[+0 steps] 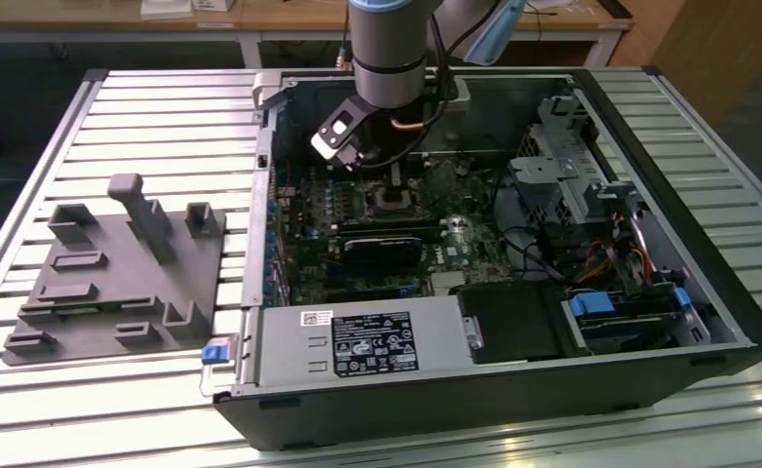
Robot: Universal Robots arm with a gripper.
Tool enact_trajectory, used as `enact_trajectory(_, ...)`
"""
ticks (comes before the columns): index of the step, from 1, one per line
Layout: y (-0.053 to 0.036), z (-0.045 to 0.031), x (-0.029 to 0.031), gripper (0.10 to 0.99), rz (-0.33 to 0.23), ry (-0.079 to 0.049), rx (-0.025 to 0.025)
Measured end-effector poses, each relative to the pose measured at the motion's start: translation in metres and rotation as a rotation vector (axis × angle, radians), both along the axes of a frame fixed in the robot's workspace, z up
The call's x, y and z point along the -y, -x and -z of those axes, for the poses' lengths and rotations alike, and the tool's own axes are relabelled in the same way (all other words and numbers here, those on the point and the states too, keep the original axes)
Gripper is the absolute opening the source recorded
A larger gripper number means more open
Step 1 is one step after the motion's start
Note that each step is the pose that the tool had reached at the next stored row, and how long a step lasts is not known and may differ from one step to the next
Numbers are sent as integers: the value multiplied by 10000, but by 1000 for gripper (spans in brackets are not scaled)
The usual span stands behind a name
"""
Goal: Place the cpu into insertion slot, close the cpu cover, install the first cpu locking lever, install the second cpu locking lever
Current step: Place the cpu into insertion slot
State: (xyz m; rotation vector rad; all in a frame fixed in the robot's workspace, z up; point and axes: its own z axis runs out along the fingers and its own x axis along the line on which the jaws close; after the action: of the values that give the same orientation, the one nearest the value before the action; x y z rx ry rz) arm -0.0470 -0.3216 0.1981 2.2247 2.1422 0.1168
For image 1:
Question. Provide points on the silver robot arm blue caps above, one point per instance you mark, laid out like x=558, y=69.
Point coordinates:
x=387, y=49

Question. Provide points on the CPU socket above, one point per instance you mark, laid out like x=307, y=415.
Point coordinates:
x=368, y=209

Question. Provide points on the black graphics card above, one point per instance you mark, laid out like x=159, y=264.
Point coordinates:
x=380, y=251

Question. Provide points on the grey metal drive cage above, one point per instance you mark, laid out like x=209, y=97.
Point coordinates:
x=540, y=175

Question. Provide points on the green motherboard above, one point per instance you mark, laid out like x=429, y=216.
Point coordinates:
x=466, y=244

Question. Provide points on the silver chipset heat sink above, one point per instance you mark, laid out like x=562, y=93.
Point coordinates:
x=448, y=283

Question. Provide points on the white box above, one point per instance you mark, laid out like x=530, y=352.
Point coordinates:
x=167, y=9
x=212, y=5

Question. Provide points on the black plastic shroud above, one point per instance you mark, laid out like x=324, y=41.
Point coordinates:
x=518, y=322

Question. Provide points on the grey power supply with label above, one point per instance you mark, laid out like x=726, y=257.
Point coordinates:
x=289, y=341

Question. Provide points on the blue disk carrier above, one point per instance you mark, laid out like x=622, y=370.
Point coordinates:
x=592, y=304

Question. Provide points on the grey parts rack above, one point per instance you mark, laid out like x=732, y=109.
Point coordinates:
x=127, y=292

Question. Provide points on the blue case latch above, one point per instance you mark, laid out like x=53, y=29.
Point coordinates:
x=215, y=354

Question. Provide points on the wooden cabinet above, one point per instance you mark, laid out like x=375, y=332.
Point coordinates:
x=712, y=49

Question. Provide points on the small blue clip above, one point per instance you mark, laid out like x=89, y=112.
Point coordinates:
x=682, y=298

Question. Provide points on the black open PC case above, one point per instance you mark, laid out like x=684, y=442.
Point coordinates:
x=420, y=414

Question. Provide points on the wooden desk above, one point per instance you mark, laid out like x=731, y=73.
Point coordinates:
x=63, y=22

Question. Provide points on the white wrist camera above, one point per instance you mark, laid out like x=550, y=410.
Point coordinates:
x=339, y=129

